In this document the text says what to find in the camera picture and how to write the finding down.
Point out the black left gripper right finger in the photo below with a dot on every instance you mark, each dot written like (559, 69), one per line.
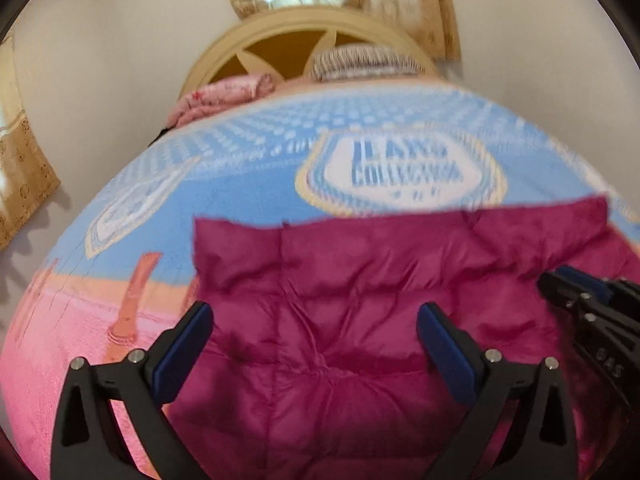
(541, 442)

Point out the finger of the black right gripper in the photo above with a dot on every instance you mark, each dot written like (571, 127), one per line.
(594, 286)
(558, 291)

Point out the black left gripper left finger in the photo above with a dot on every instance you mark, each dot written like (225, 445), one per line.
(87, 442)

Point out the magenta quilted puffer jacket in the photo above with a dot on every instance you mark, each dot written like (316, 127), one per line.
(314, 369)

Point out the blue and pink bed blanket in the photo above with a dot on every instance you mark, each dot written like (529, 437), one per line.
(124, 270)

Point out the beige side window curtain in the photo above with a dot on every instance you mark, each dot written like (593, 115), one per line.
(27, 178)

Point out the striped pillow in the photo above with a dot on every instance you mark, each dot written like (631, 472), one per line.
(361, 61)

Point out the pink floral folded quilt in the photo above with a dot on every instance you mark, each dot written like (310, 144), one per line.
(213, 99)

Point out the cream wooden headboard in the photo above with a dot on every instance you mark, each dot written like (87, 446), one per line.
(284, 42)

